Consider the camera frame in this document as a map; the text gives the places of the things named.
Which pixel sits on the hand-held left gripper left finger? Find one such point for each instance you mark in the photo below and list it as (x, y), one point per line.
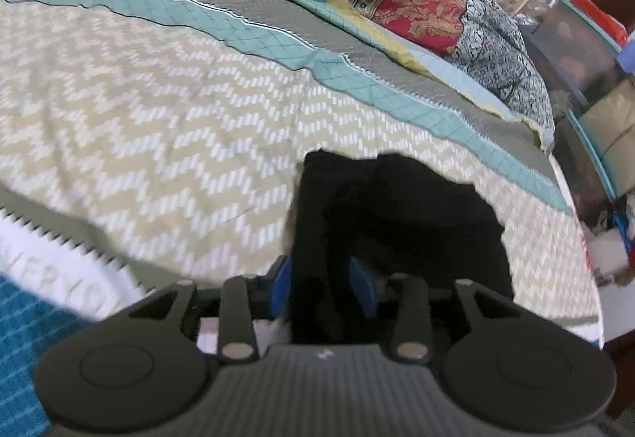
(280, 285)

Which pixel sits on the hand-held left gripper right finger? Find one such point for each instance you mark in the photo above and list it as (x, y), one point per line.
(362, 288)

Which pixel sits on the black pants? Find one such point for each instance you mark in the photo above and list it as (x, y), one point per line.
(397, 218)

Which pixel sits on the zigzag patterned bedspread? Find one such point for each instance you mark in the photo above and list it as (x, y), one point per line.
(149, 119)

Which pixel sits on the blue checked cloth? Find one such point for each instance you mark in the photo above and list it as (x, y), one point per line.
(30, 342)

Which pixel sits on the floral patchwork quilt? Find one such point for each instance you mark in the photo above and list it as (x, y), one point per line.
(421, 5)

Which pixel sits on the red cloth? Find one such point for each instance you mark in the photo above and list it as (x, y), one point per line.
(603, 18)

